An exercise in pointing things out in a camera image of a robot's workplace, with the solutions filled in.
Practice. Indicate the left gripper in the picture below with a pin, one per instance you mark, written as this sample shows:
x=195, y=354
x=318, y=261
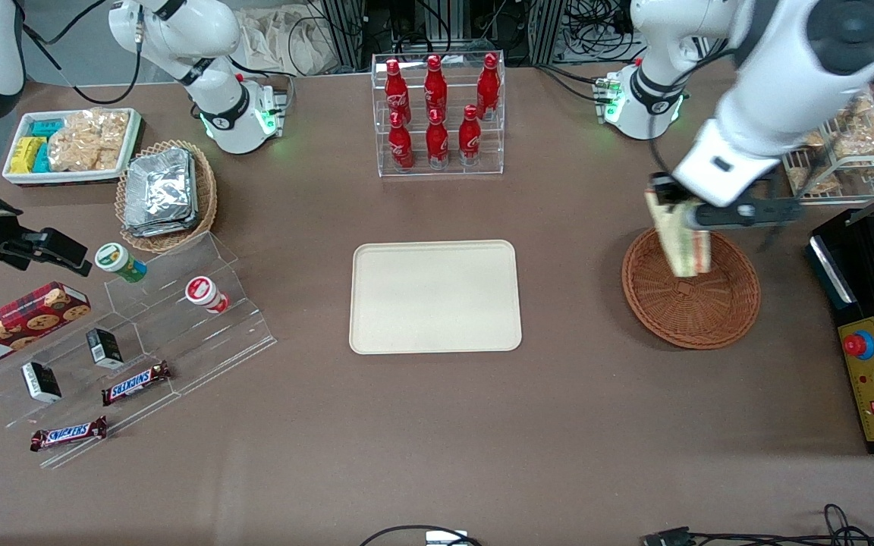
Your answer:
x=662, y=190

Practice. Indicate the triangle sandwich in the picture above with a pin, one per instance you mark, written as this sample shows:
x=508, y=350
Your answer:
x=686, y=254

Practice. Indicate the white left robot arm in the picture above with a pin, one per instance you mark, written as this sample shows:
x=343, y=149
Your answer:
x=786, y=68

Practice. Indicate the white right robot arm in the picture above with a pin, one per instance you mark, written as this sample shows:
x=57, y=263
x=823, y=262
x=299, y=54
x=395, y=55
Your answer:
x=179, y=30

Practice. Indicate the white rectangular snack tray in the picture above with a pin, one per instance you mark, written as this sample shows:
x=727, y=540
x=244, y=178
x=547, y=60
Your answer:
x=65, y=177

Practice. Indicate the round brown wicker basket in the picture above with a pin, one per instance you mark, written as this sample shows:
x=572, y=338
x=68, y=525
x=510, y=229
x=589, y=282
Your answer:
x=695, y=318

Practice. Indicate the oval tan wicker basket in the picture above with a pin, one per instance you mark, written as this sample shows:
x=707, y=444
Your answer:
x=205, y=205

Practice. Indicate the beige plastic tray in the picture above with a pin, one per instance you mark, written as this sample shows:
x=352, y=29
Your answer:
x=435, y=297

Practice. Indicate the red tartan cookie box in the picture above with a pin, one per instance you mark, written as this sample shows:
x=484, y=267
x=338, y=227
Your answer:
x=16, y=326

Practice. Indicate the green lid snack cup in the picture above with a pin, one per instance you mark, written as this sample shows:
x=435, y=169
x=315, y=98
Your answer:
x=117, y=260

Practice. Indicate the teal snack packet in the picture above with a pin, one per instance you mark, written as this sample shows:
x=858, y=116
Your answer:
x=42, y=159
x=47, y=127

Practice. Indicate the yellow snack packet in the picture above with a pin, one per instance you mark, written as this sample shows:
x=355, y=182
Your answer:
x=26, y=154

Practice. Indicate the small black box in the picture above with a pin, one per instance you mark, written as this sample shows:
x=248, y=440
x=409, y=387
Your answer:
x=105, y=348
x=41, y=381

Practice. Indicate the clear bag of crackers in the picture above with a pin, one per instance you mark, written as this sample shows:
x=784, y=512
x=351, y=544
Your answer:
x=88, y=140

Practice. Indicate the clear bag of snacks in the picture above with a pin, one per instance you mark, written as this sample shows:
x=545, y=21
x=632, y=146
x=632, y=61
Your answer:
x=812, y=171
x=866, y=125

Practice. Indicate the silver foil packet stack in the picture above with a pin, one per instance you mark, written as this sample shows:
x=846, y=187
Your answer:
x=160, y=193

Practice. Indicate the brown snickers bar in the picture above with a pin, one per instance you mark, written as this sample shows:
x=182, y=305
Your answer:
x=67, y=434
x=136, y=383

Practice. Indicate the clear acrylic stepped shelf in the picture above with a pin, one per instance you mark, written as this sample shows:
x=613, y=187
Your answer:
x=179, y=341

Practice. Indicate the red lid snack cup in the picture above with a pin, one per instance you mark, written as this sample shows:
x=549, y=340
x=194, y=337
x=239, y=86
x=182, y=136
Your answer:
x=203, y=293

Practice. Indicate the black appliance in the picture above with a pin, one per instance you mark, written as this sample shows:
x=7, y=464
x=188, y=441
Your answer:
x=866, y=258

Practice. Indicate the clear acrylic bottle rack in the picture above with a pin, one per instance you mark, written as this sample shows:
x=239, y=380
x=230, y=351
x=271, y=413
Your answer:
x=494, y=144

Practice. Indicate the red cola bottle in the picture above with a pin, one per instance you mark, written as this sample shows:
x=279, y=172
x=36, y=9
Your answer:
x=470, y=138
x=397, y=87
x=435, y=85
x=488, y=85
x=437, y=142
x=400, y=144

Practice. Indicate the red emergency stop button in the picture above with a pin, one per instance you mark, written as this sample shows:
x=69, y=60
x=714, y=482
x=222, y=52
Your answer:
x=859, y=345

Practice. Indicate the beige crumpled cloth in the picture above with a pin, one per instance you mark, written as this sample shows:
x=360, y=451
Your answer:
x=285, y=42

